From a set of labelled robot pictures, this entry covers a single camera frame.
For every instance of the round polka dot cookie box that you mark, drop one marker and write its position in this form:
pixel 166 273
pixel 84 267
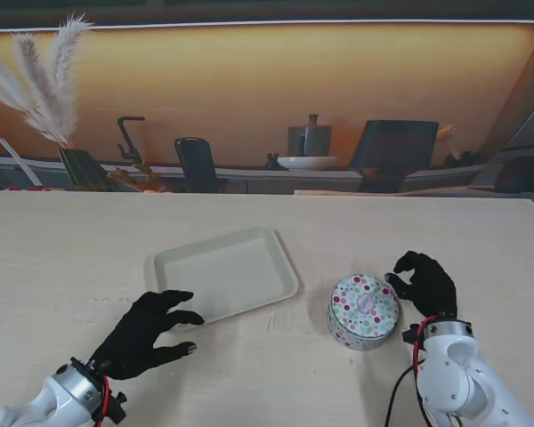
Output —
pixel 358 340

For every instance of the dark ribbed vase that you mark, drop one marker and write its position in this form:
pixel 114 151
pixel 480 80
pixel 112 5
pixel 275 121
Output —
pixel 82 171

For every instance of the black countertop appliance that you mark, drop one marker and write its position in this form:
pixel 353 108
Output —
pixel 198 164

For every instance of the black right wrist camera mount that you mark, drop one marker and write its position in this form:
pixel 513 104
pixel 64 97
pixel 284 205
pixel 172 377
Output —
pixel 409 334

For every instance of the round polka dot box lid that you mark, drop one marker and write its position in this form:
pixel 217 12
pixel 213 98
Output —
pixel 365 304

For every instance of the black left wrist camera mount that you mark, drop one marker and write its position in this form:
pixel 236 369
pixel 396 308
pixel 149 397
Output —
pixel 115 407

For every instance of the white shallow bowl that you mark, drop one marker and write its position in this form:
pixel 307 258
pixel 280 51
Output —
pixel 307 164

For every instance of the black kitchen faucet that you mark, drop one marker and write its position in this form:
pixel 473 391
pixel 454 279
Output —
pixel 123 133

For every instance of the grey lidded pot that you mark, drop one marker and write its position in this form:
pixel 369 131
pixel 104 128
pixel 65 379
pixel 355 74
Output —
pixel 313 140

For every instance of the white pampas grass plumes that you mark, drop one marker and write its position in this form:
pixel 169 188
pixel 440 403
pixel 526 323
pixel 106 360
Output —
pixel 62 66

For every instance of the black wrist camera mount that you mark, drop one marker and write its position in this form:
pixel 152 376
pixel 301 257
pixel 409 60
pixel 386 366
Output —
pixel 115 407
pixel 409 334

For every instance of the cream plastic tray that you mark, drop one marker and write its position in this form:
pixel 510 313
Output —
pixel 227 276

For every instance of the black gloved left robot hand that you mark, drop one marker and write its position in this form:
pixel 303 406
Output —
pixel 147 329

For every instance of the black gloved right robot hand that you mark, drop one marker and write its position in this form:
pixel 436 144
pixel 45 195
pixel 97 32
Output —
pixel 427 284

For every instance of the large black block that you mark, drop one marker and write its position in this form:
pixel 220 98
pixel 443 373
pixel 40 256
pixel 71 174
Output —
pixel 396 147

